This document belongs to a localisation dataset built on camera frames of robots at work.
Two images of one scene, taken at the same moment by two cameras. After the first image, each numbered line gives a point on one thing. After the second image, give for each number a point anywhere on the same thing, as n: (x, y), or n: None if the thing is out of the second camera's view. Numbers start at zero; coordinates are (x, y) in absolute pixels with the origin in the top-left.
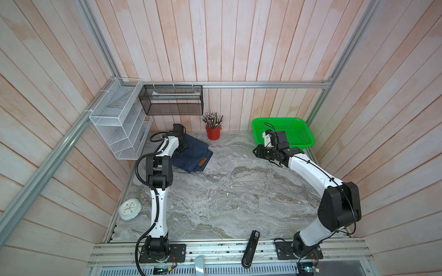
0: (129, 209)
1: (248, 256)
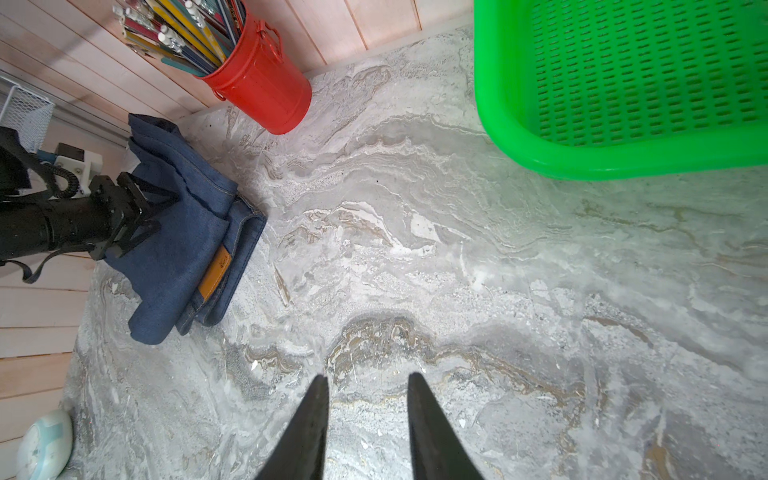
0: (45, 447)
1: None
